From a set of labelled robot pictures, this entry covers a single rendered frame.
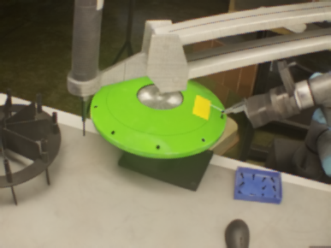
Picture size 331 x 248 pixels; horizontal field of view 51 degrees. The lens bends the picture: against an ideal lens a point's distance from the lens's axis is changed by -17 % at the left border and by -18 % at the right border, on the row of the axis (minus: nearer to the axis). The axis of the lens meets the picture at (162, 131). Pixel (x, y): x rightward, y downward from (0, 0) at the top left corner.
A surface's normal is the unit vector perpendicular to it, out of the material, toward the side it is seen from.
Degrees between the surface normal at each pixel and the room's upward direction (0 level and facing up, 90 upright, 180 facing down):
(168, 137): 23
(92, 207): 0
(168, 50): 90
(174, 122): 14
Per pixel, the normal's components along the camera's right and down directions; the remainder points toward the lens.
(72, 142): 0.10, -0.78
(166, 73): 0.17, 0.62
